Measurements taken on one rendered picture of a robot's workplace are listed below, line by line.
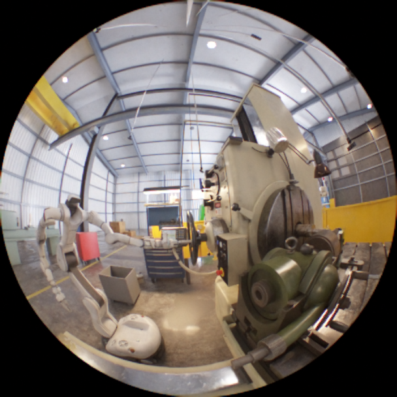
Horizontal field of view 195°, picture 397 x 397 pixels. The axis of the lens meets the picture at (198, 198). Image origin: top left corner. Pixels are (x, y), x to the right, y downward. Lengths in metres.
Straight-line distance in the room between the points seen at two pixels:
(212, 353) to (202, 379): 0.87
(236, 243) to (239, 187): 0.29
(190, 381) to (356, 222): 2.77
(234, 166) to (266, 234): 0.40
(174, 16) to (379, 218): 7.91
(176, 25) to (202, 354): 8.30
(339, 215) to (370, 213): 0.74
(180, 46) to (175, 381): 7.80
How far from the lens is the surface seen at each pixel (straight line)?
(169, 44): 7.09
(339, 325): 0.48
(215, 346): 1.59
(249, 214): 0.60
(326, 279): 0.37
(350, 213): 2.74
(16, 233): 5.16
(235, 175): 0.65
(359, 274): 0.38
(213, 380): 0.72
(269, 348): 0.27
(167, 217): 2.70
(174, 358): 1.56
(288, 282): 0.31
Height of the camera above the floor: 1.45
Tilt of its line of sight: 8 degrees up
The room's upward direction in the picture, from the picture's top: 4 degrees counter-clockwise
